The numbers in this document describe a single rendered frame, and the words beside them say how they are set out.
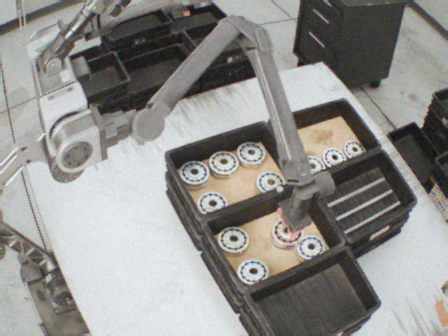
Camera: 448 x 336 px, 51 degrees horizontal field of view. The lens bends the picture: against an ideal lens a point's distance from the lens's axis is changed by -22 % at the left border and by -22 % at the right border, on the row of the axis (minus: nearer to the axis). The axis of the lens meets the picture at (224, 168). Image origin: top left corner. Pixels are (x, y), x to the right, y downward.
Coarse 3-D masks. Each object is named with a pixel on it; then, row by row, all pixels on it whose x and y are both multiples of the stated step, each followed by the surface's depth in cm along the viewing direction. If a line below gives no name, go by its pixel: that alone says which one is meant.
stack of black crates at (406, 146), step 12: (396, 132) 296; (408, 132) 306; (420, 132) 299; (396, 144) 303; (408, 144) 304; (420, 144) 303; (408, 156) 298; (420, 156) 299; (432, 156) 294; (420, 168) 293; (432, 168) 294; (420, 180) 273
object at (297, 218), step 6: (282, 204) 163; (288, 204) 161; (282, 210) 162; (288, 210) 159; (294, 210) 157; (300, 210) 156; (306, 210) 158; (288, 216) 160; (294, 216) 159; (300, 216) 159; (306, 216) 161; (294, 222) 160; (300, 222) 160; (306, 222) 160; (294, 228) 158; (300, 228) 159
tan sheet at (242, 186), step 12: (240, 168) 210; (264, 168) 211; (276, 168) 211; (216, 180) 206; (228, 180) 206; (240, 180) 207; (252, 180) 207; (192, 192) 202; (204, 192) 202; (228, 192) 203; (240, 192) 204; (252, 192) 204; (228, 204) 200
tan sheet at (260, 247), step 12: (264, 216) 198; (276, 216) 198; (240, 228) 194; (252, 228) 194; (264, 228) 195; (312, 228) 196; (216, 240) 191; (252, 240) 191; (264, 240) 192; (252, 252) 188; (264, 252) 189; (276, 252) 189; (288, 252) 189; (240, 264) 185; (276, 264) 186; (288, 264) 186
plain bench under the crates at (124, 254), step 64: (320, 64) 274; (192, 128) 238; (64, 192) 213; (128, 192) 216; (64, 256) 193; (128, 256) 198; (192, 256) 200; (384, 256) 204; (128, 320) 180; (192, 320) 183; (384, 320) 184
